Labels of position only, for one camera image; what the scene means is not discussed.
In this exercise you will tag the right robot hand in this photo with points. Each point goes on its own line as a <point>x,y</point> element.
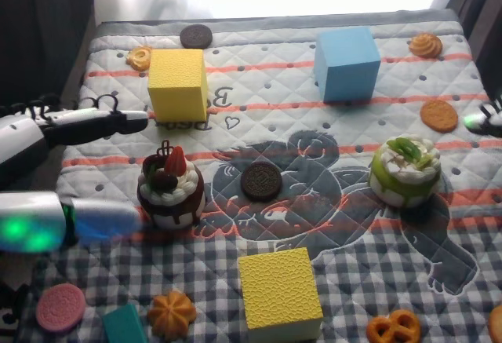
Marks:
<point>488,121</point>

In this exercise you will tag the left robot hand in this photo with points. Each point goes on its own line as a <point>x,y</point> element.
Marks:
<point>23,139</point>

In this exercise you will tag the green toy cupcake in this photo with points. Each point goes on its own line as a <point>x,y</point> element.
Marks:
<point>404,180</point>

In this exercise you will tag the chocolate strawberry toy cake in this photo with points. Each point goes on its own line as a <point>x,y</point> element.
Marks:
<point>170,194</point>

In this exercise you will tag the blue foam cube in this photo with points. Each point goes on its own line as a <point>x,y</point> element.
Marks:
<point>347,69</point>

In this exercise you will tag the yellow block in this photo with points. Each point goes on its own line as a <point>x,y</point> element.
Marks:
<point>177,88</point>

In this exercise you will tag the textured yellow foam cube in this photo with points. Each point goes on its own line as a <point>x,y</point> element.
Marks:
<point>280,294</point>

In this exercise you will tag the round tan biscuit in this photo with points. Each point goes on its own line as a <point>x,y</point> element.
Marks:
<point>496,324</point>
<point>438,116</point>

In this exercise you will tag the orange swirl butter cookie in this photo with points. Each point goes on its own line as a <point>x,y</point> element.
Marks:
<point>425,44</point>
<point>139,58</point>

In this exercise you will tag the dark curtain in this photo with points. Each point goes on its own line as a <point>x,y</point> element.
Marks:
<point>43,25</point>
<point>478,9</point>

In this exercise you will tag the pink sandwich cookie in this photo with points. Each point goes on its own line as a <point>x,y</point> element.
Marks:
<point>60,307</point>

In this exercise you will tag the grey quilt with printed bear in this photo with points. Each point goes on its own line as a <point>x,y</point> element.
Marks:
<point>298,131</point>

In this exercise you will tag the dark chocolate sandwich cookie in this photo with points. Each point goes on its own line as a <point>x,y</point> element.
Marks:
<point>196,36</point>
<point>260,181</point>

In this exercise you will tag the teal foam block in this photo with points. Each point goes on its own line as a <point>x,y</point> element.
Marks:
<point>123,325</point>

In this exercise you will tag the orange pretzel cookie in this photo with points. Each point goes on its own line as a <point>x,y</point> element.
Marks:
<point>393,329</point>

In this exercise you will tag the orange flower-shaped cookie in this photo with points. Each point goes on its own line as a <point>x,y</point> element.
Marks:
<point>172,313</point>

